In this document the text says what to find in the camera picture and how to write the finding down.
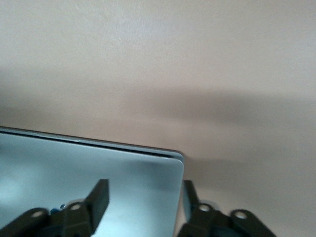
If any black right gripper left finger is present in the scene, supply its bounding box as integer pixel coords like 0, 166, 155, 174
59, 179, 110, 237

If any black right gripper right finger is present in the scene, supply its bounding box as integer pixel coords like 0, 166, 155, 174
177, 180, 233, 237

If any grey laptop with black keys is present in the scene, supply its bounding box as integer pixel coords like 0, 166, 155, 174
0, 126, 185, 237

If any brown table cover cloth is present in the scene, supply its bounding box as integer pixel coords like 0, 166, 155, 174
0, 0, 316, 237

